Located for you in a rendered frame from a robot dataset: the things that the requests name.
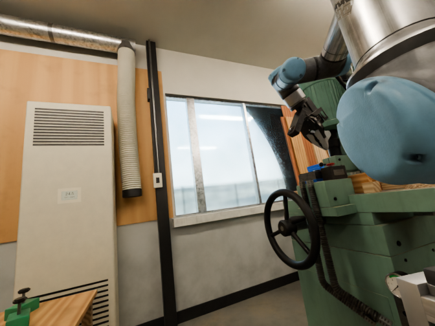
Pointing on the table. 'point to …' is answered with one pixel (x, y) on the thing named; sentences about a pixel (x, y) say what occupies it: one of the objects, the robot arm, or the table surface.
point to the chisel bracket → (341, 162)
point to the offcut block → (371, 187)
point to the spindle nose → (334, 144)
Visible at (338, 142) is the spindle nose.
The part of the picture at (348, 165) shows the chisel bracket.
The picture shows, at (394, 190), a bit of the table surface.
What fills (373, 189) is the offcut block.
